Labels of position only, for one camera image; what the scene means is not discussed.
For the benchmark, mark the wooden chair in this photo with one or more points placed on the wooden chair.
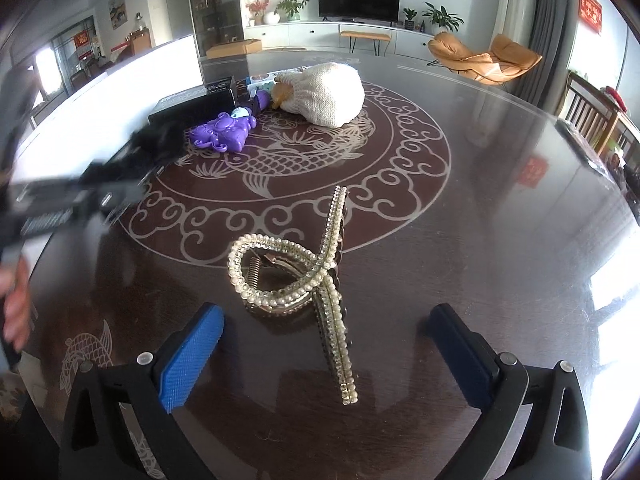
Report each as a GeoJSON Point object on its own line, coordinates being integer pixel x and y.
{"type": "Point", "coordinates": [582, 105]}

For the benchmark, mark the red item on chair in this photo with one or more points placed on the red item on chair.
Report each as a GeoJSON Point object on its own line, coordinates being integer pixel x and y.
{"type": "Point", "coordinates": [617, 99]}

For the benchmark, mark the black cardboard box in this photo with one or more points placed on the black cardboard box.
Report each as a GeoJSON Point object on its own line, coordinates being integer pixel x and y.
{"type": "Point", "coordinates": [200, 105]}

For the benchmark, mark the framed wall painting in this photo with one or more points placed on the framed wall painting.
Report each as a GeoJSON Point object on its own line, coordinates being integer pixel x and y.
{"type": "Point", "coordinates": [117, 7]}

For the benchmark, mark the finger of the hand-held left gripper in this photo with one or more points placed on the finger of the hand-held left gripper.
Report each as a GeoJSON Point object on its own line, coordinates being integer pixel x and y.
{"type": "Point", "coordinates": [120, 165]}

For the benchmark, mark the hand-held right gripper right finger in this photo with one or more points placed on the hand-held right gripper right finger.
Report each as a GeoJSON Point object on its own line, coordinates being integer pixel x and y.
{"type": "Point", "coordinates": [462, 355]}

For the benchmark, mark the white television cabinet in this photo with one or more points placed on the white television cabinet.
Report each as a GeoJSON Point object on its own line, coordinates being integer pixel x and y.
{"type": "Point", "coordinates": [300, 35]}

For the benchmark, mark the cream floor air conditioner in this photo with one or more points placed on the cream floor air conditioner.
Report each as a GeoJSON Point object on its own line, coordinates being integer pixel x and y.
{"type": "Point", "coordinates": [520, 10]}

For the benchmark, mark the small purple toy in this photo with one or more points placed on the small purple toy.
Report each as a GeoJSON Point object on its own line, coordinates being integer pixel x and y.
{"type": "Point", "coordinates": [261, 101]}

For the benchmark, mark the small green potted plant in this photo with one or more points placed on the small green potted plant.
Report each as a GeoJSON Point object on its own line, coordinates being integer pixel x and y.
{"type": "Point", "coordinates": [410, 14]}

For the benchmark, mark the red flowers in white vase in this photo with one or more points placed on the red flowers in white vase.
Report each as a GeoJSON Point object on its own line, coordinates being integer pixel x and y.
{"type": "Point", "coordinates": [271, 17]}

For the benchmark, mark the red door decoration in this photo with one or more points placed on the red door decoration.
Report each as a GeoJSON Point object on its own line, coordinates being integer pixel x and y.
{"type": "Point", "coordinates": [83, 40]}

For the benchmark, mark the red wall hanging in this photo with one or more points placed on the red wall hanging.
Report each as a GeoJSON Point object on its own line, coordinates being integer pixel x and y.
{"type": "Point", "coordinates": [590, 10]}

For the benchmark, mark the bushy green potted plant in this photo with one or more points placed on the bushy green potted plant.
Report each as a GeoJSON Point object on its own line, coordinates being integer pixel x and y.
{"type": "Point", "coordinates": [291, 5]}

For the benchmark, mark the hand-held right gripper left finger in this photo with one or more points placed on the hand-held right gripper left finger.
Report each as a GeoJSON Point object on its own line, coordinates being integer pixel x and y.
{"type": "Point", "coordinates": [192, 355]}

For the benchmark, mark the orange-topped bench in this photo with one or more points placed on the orange-topped bench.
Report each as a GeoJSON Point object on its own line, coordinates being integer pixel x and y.
{"type": "Point", "coordinates": [365, 35]}

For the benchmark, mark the orange lounge chair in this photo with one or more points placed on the orange lounge chair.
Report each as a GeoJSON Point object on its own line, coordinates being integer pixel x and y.
{"type": "Point", "coordinates": [465, 57]}

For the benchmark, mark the person's left hand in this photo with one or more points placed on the person's left hand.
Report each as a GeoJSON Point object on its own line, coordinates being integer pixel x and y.
{"type": "Point", "coordinates": [15, 310]}

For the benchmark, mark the dark round patterned desktop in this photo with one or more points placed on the dark round patterned desktop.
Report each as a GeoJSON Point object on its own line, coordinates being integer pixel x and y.
{"type": "Point", "coordinates": [450, 260]}

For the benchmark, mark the wooden side cabinet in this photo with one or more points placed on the wooden side cabinet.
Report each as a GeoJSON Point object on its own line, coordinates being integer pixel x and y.
{"type": "Point", "coordinates": [139, 37]}

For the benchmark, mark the grey curtain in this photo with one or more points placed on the grey curtain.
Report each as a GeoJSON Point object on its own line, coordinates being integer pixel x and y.
{"type": "Point", "coordinates": [550, 35]}

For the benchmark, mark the purple plastic toy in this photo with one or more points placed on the purple plastic toy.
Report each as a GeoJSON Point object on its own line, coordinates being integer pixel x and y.
{"type": "Point", "coordinates": [225, 132]}

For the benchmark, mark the blue and white cream box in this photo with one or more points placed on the blue and white cream box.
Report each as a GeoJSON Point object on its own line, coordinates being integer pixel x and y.
{"type": "Point", "coordinates": [260, 82]}

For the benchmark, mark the pearl hair claw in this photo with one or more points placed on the pearl hair claw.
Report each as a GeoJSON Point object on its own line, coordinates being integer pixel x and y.
{"type": "Point", "coordinates": [325, 280]}

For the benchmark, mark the large leafy potted plant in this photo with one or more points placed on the large leafy potted plant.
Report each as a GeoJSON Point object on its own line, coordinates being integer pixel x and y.
{"type": "Point", "coordinates": [442, 17]}

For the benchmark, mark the dark glass display cabinet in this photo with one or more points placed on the dark glass display cabinet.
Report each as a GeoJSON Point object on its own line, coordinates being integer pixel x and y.
{"type": "Point", "coordinates": [215, 5]}

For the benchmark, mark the white knit hat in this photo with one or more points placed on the white knit hat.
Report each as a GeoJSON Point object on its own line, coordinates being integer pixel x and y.
{"type": "Point", "coordinates": [325, 92]}

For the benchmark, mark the black television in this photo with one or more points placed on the black television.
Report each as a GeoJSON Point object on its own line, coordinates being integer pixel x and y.
{"type": "Point", "coordinates": [360, 0]}

